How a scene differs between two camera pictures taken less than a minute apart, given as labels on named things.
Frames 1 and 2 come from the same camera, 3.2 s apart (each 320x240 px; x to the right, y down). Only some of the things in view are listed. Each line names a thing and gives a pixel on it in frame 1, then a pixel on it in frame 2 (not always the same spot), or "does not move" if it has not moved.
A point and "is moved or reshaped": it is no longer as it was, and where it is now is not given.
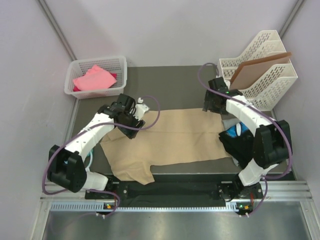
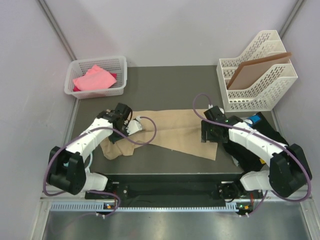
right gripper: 208,106 -> 206,136
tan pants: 180,135 is moved or reshaped
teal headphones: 90,152 does not move
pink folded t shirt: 95,78 does not move
